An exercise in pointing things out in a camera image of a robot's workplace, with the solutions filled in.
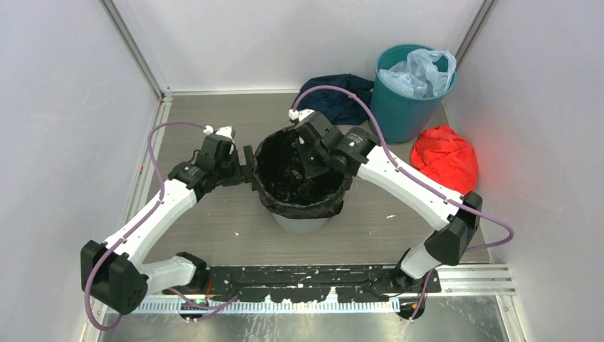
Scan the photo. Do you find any black trash bag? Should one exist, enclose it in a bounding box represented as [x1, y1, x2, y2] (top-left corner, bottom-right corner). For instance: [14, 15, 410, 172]
[251, 126, 353, 219]

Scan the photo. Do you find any grey translucent trash bin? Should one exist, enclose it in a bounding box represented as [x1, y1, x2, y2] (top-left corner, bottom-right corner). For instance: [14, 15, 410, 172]
[273, 214, 328, 234]

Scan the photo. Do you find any teal plastic bucket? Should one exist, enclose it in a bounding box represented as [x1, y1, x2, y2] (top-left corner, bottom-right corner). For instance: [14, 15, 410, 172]
[370, 44, 457, 144]

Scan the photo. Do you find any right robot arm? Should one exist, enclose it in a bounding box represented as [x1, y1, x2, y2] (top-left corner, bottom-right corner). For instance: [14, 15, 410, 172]
[288, 110, 482, 293]

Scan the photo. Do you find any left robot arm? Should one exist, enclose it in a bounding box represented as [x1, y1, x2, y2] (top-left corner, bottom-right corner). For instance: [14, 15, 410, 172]
[80, 126, 244, 315]

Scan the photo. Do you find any dark navy cloth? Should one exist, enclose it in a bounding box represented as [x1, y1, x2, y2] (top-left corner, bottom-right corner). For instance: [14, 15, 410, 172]
[294, 74, 374, 125]

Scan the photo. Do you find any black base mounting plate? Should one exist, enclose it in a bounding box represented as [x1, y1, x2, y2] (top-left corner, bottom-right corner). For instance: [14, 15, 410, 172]
[176, 264, 442, 304]

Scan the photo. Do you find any red cloth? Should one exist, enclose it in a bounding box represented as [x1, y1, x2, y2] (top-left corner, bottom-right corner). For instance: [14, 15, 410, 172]
[410, 125, 479, 195]

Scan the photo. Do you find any light blue plastic bag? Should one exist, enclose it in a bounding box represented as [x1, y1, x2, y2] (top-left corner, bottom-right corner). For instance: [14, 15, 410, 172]
[377, 48, 457, 99]

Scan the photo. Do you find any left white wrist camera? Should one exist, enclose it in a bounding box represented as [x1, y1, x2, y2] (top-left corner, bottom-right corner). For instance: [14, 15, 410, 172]
[203, 125, 235, 141]

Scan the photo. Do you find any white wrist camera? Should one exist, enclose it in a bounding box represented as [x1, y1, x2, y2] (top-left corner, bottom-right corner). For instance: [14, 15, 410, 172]
[203, 125, 235, 141]
[288, 109, 315, 124]

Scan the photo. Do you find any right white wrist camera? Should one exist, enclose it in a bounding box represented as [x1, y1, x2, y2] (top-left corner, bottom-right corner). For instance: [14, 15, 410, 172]
[288, 109, 315, 124]

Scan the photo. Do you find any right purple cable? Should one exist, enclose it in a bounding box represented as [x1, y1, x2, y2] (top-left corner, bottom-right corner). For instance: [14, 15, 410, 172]
[290, 85, 515, 323]

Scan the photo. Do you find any aluminium frame rail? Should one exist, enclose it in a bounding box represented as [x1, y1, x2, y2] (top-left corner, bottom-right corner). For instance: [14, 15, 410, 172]
[88, 89, 174, 299]

